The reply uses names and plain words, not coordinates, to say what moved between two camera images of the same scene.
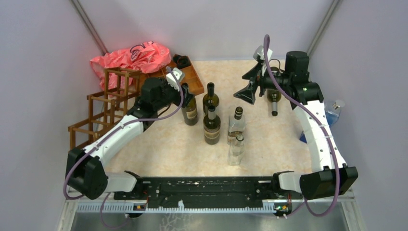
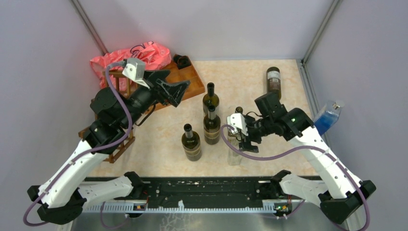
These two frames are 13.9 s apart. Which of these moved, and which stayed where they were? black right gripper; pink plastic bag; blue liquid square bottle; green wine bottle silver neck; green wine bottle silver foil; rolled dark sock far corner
Moved: green wine bottle silver neck; black right gripper
Stayed: rolled dark sock far corner; green wine bottle silver foil; blue liquid square bottle; pink plastic bag
